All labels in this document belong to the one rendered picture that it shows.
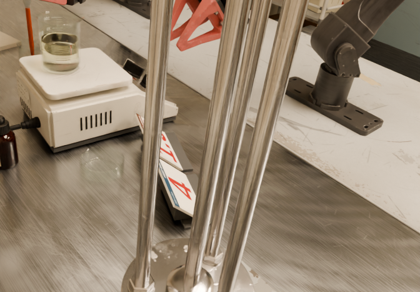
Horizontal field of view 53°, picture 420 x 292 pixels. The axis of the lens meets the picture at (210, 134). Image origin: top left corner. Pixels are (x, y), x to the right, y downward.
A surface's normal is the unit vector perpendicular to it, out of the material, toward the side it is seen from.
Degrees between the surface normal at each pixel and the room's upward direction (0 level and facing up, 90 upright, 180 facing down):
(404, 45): 90
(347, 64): 90
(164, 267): 0
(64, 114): 90
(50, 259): 0
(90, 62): 0
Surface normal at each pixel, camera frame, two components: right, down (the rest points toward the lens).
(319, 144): 0.14, -0.83
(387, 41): -0.72, 0.29
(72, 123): 0.61, 0.50
